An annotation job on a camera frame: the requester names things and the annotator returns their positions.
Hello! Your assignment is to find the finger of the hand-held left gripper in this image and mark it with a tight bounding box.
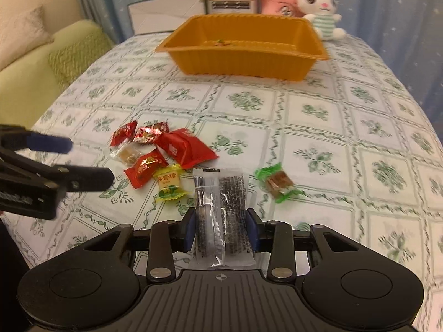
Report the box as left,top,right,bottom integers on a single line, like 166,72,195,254
0,148,115,192
0,124,73,154

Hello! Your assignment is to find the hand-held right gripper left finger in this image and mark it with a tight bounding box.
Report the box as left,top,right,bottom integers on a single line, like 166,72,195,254
81,208,197,284

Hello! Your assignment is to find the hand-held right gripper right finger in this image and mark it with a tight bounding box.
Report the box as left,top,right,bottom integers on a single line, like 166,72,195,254
244,208,362,284

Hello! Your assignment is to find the clear black snack packet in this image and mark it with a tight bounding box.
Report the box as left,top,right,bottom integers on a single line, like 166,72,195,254
193,168,256,269

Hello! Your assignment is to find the clear brown candy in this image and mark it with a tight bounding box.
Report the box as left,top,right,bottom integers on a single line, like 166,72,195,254
111,143,143,166

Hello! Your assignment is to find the yellow candy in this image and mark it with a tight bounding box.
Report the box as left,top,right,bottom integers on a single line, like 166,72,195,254
153,164,188,203

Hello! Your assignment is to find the small red candy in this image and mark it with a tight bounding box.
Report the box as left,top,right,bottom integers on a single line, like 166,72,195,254
110,120,138,147

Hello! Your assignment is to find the red candy with gold print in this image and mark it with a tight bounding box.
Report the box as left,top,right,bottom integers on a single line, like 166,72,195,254
123,149,169,189

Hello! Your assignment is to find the shiny red candy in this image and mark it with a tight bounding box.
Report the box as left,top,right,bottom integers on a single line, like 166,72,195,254
133,121,169,144

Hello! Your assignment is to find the large red snack packet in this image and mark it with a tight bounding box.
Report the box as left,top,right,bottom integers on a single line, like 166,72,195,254
154,128,219,170

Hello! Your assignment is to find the orange plastic tray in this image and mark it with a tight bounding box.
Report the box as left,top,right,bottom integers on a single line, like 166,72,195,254
154,14,330,82

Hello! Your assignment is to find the pale green sofa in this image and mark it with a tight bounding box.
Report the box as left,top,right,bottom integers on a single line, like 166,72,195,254
0,0,116,139

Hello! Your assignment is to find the green textured cushion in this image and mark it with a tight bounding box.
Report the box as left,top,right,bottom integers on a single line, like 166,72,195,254
47,32,115,92

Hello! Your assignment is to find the floral green white tablecloth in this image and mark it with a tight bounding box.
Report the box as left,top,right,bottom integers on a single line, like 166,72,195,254
0,34,443,286

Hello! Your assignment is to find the beige cushion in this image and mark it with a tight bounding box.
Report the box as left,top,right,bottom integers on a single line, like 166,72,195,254
0,5,55,72

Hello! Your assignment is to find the white grey box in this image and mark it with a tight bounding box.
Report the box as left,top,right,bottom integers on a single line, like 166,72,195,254
127,0,208,36

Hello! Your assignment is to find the white bunny plush toy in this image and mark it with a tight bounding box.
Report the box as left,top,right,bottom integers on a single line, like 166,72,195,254
290,0,347,42

